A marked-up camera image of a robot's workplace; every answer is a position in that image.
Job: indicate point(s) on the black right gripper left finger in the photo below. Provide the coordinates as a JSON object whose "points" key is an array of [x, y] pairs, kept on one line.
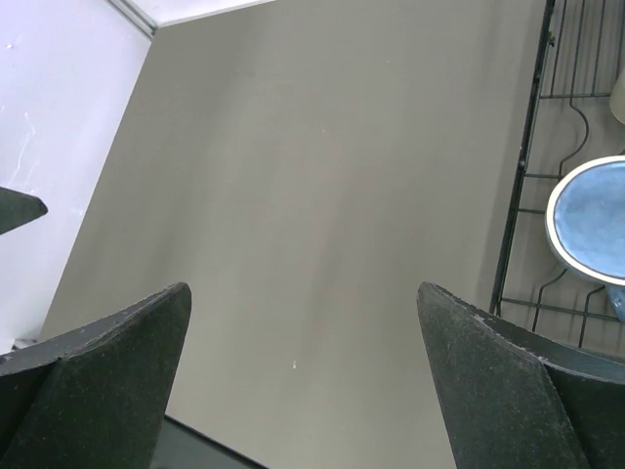
{"points": [[95, 397]]}

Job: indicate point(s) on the lavender plastic cup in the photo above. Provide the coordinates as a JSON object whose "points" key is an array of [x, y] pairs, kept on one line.
{"points": [[617, 98]]}

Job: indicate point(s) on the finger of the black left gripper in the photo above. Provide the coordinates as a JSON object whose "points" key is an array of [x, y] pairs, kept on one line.
{"points": [[18, 209]]}

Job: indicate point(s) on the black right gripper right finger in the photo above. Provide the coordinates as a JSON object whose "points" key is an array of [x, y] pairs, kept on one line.
{"points": [[511, 398]]}

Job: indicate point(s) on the blue ceramic mug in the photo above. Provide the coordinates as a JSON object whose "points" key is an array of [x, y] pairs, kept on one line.
{"points": [[584, 222]]}

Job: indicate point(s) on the black wire dish rack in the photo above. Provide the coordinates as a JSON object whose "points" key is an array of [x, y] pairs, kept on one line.
{"points": [[578, 54]]}

